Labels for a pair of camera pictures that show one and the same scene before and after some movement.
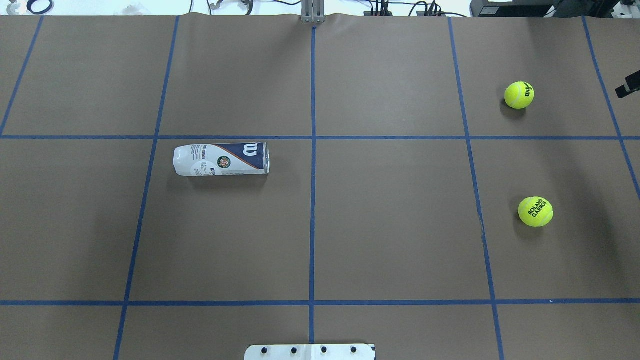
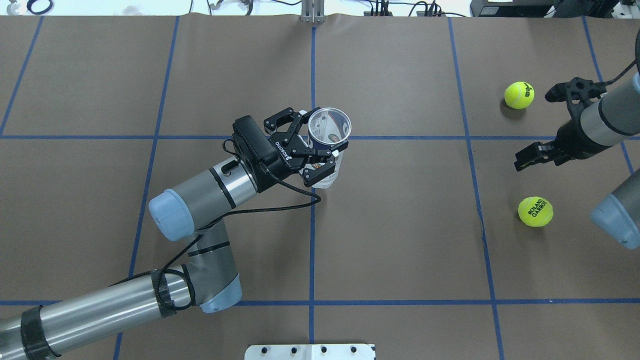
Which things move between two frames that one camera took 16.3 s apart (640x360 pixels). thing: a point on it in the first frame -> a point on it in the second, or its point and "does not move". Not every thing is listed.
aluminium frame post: (313, 12) does not move
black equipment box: (542, 8) does not move
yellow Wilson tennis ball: (519, 95) does not move
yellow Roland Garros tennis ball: (535, 211) does not move
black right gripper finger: (632, 84) -> (571, 142)
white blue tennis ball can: (221, 159) -> (328, 128)
